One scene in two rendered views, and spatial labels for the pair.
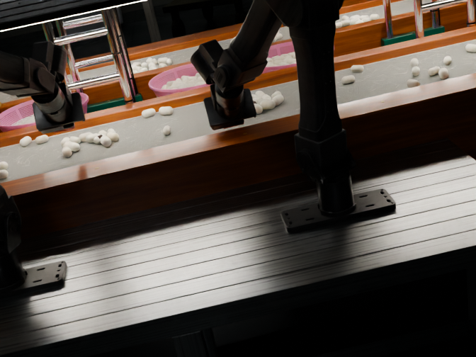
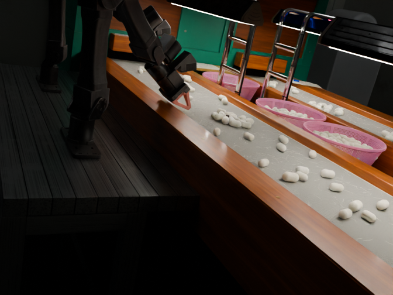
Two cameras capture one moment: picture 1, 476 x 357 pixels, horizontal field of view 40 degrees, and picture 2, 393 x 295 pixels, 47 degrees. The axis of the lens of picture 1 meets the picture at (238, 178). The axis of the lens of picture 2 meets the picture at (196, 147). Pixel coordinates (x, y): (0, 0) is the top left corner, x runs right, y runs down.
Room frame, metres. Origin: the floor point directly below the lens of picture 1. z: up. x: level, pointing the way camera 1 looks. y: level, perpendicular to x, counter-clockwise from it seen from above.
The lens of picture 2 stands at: (0.83, -1.28, 1.09)
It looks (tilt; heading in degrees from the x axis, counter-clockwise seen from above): 18 degrees down; 64
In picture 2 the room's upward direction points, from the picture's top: 12 degrees clockwise
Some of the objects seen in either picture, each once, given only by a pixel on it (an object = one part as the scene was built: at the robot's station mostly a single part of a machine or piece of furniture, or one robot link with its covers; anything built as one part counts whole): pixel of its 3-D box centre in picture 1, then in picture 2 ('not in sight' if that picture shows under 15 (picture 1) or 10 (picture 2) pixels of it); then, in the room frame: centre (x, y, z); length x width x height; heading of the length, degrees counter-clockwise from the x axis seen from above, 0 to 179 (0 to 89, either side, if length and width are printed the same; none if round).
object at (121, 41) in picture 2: not in sight; (142, 45); (1.45, 0.75, 0.83); 0.30 x 0.06 x 0.07; 4
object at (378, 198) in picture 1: (335, 193); (81, 129); (1.04, -0.16, 0.71); 0.20 x 0.07 x 0.08; 92
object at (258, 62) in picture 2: not in sight; (261, 62); (2.13, 0.80, 0.83); 0.30 x 0.06 x 0.07; 4
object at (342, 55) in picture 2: not in sight; (338, 69); (4.30, 2.67, 0.63); 0.64 x 0.59 x 1.27; 2
